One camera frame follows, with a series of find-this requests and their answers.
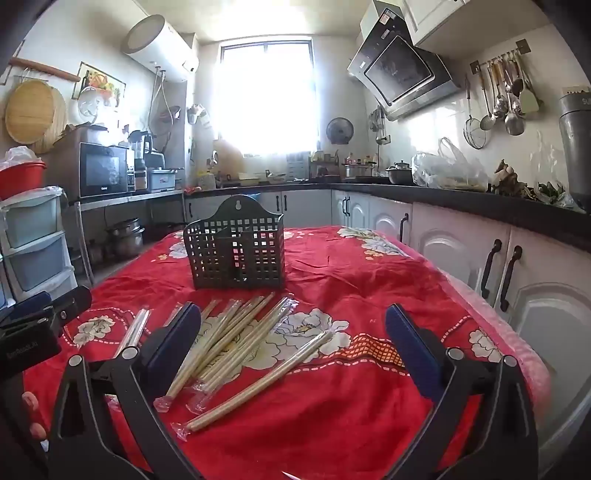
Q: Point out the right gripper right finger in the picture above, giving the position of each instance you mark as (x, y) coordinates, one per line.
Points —
(503, 440)

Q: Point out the fruit picture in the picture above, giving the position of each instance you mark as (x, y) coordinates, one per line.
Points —
(90, 76)

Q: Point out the black plastic utensil basket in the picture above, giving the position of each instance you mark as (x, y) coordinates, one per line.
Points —
(239, 247)

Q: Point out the round bamboo board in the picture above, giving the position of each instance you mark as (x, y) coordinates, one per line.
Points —
(35, 115)

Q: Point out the blue dish tub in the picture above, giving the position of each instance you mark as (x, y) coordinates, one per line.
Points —
(159, 180)

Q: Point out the red plastic basin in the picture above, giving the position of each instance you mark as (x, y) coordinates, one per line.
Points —
(20, 178)

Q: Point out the steel stock pot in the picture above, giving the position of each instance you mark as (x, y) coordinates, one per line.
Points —
(359, 170)

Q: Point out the white water heater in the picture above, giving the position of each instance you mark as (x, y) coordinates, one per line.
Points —
(155, 45)

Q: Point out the white upper cabinet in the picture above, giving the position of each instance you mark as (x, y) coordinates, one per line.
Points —
(457, 29)

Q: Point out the wooden rolling pin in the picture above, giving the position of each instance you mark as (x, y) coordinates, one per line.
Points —
(43, 68)

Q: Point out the wooden cutting board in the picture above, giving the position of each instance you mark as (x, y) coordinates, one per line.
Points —
(229, 159)

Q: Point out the black range hood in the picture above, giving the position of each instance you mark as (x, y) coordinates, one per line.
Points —
(402, 77)

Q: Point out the person left hand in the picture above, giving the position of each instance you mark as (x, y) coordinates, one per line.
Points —
(37, 427)

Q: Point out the clear plastic bag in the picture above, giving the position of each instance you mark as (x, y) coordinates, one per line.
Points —
(449, 169)

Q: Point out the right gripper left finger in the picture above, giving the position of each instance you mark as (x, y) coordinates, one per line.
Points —
(84, 443)

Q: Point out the black blender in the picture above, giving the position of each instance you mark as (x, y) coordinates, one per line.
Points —
(141, 145)

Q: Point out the wall fan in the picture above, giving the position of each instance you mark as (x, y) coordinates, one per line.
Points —
(340, 131)

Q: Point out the red floral tablecloth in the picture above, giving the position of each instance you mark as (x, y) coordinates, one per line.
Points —
(302, 382)

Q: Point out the black microwave oven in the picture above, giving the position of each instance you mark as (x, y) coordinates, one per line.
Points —
(88, 170)

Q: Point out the stacked steel pots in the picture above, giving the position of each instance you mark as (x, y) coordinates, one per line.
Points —
(126, 238)

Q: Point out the chopsticks pair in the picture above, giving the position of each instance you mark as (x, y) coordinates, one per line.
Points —
(196, 355)
(206, 312)
(207, 384)
(234, 331)
(182, 430)
(134, 332)

